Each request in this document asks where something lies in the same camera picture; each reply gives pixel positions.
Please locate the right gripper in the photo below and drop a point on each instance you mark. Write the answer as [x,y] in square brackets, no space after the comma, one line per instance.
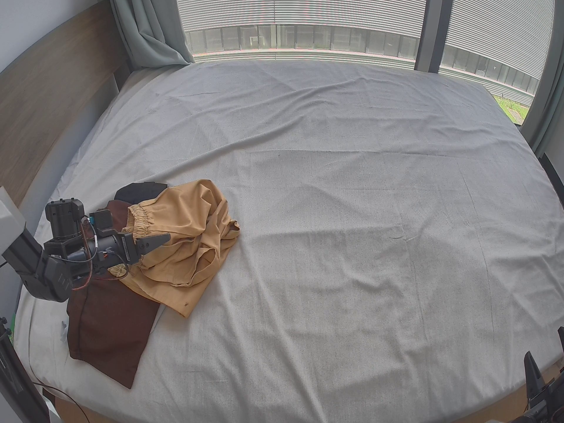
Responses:
[546,414]

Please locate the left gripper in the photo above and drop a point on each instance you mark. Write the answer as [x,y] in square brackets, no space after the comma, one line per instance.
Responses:
[110,248]

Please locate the mustard yellow shorts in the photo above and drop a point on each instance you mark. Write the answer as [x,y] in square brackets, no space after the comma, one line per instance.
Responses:
[185,218]

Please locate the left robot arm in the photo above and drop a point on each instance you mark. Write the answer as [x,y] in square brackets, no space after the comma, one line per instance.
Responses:
[48,276]

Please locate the black garment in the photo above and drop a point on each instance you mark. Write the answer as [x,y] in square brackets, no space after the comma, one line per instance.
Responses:
[139,192]

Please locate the brown shorts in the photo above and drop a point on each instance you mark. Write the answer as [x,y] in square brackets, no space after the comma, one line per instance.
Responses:
[110,333]

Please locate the grey-green curtain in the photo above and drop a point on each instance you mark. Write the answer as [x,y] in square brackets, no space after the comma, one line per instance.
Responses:
[141,29]

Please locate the bed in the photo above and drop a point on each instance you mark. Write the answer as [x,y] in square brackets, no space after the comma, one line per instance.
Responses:
[330,192]

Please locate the window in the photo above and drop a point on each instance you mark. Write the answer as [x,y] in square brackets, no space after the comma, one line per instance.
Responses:
[308,11]

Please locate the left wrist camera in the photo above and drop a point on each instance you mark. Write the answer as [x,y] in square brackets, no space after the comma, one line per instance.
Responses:
[101,222]

